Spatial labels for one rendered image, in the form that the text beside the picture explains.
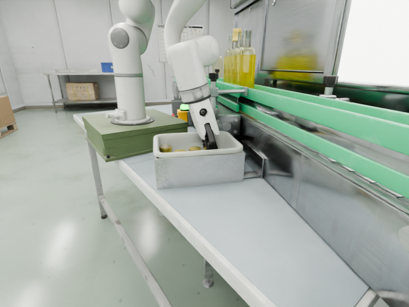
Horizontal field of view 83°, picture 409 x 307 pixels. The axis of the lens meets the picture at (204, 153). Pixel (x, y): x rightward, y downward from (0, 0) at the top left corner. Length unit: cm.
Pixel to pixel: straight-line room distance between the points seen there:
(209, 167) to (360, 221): 33
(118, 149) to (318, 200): 58
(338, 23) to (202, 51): 33
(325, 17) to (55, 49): 667
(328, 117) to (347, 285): 25
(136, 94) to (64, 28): 623
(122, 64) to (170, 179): 43
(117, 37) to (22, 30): 654
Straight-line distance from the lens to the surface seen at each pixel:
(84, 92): 629
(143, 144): 80
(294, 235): 46
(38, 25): 721
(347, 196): 40
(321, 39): 77
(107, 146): 77
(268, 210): 51
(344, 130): 42
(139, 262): 119
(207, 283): 133
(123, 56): 83
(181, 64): 56
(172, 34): 70
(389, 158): 37
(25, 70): 736
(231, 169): 59
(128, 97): 84
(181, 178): 57
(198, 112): 57
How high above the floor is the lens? 103
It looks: 21 degrees down
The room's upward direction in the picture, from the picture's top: straight up
